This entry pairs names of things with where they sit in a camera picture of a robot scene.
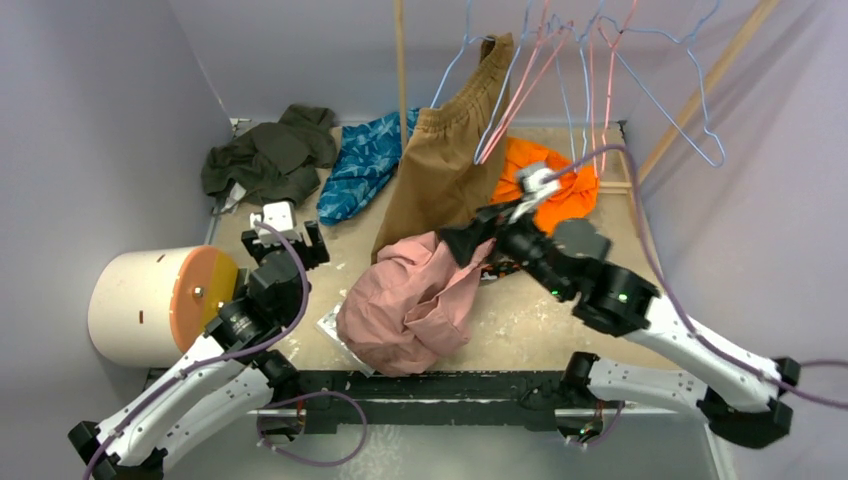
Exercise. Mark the white cylindrical bin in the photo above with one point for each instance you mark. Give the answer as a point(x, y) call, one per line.
point(128, 313)

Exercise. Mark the blue patterned shorts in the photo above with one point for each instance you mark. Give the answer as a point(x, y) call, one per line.
point(368, 157)

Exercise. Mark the pink shorts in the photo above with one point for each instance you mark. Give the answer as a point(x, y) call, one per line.
point(412, 307)

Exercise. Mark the light blue wire hanger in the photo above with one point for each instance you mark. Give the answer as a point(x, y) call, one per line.
point(480, 154)

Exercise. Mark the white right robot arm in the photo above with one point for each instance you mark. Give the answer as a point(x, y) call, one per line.
point(736, 393)

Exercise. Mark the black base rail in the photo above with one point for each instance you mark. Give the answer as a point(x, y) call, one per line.
point(323, 400)

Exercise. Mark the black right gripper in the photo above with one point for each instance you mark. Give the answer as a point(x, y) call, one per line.
point(499, 228)

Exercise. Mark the light blue hanger middle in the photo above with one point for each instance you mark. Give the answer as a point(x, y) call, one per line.
point(574, 67)

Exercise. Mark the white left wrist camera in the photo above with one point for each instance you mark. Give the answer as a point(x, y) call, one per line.
point(278, 215)

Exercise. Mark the tan khaki shorts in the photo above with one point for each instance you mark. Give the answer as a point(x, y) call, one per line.
point(437, 183)

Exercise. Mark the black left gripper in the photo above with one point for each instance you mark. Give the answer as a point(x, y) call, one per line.
point(314, 253)

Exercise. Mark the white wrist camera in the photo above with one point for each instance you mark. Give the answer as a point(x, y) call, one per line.
point(537, 184)
point(278, 215)

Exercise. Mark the light blue hanger holding shorts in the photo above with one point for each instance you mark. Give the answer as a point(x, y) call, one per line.
point(475, 33)

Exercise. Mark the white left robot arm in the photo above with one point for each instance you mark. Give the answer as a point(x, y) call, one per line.
point(230, 369)

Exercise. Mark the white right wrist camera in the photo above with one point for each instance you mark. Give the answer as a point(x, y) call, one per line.
point(537, 184)

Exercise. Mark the orange shorts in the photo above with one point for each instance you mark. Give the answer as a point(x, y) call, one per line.
point(576, 198)

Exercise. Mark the camouflage patterned shorts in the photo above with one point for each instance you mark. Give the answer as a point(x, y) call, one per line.
point(498, 270)

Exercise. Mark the clear plastic packet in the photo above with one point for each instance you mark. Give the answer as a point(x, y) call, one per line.
point(327, 324)

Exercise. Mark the dark green shorts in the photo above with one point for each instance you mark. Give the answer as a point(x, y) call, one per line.
point(275, 161)

